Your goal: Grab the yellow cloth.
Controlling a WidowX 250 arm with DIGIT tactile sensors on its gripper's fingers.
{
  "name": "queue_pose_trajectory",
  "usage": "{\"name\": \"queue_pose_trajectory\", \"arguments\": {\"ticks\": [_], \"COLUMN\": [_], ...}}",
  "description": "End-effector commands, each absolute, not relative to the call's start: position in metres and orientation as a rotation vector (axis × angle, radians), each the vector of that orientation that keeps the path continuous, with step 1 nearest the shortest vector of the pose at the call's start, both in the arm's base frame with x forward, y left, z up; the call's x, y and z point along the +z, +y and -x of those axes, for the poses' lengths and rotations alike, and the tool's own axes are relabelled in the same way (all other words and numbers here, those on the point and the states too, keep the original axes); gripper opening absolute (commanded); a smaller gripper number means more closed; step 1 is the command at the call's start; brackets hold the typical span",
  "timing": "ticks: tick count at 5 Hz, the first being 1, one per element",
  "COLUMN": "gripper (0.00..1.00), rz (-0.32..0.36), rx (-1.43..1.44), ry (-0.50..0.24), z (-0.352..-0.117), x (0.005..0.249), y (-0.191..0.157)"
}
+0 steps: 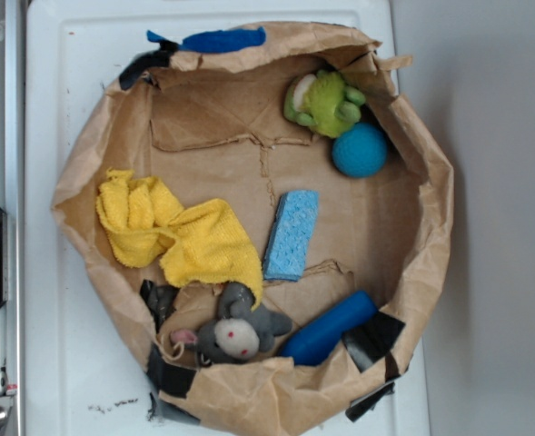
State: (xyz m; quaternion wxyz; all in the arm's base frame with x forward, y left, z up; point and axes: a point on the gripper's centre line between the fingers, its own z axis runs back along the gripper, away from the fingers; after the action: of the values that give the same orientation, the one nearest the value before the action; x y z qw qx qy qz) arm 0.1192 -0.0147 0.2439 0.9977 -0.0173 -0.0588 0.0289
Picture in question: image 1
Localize yellow cloth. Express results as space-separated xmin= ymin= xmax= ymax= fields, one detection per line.
xmin=95 ymin=169 xmax=263 ymax=310

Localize brown paper bag bin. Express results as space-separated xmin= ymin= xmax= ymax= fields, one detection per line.
xmin=52 ymin=22 xmax=454 ymax=435

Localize light blue sponge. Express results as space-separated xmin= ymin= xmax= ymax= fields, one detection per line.
xmin=263 ymin=190 xmax=319 ymax=282

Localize grey plush mouse toy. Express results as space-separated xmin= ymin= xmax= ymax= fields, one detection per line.
xmin=170 ymin=282 xmax=292 ymax=367

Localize blue ball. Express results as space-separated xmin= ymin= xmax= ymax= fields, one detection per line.
xmin=332 ymin=124 xmax=388 ymax=178

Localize green plush frog toy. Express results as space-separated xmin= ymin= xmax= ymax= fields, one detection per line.
xmin=283 ymin=70 xmax=366 ymax=139

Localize dark blue cylinder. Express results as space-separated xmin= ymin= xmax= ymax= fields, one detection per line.
xmin=278 ymin=291 xmax=378 ymax=366

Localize blue felt strip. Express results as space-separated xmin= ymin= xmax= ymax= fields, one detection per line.
xmin=146 ymin=26 xmax=266 ymax=54

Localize aluminium frame rail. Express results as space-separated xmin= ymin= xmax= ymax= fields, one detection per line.
xmin=0 ymin=1 xmax=27 ymax=435

